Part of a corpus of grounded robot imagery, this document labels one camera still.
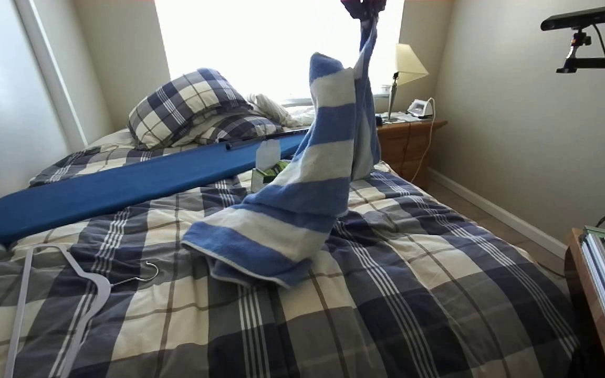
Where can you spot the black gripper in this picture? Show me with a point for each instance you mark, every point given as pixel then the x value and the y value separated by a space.
pixel 365 10

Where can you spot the blue white striped towel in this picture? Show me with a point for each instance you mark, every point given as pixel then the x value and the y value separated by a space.
pixel 273 232

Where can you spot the wooden nightstand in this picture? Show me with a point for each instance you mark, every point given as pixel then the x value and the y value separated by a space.
pixel 406 148

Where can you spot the black camera on stand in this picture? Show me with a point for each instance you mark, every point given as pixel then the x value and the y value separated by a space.
pixel 579 21

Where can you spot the plaid pillow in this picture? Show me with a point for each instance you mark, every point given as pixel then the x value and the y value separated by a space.
pixel 197 107

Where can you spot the white plastic clothes hanger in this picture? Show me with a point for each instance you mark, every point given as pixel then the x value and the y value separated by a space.
pixel 49 333

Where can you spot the blue plaid duvet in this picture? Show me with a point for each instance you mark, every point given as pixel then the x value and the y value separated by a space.
pixel 404 288

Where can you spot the white bedside lamp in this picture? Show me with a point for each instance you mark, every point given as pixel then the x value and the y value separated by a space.
pixel 406 68

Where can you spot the white phone on nightstand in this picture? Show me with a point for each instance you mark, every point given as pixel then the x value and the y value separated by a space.
pixel 422 107

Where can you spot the blue ironing board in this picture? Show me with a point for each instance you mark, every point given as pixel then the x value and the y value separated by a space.
pixel 56 204

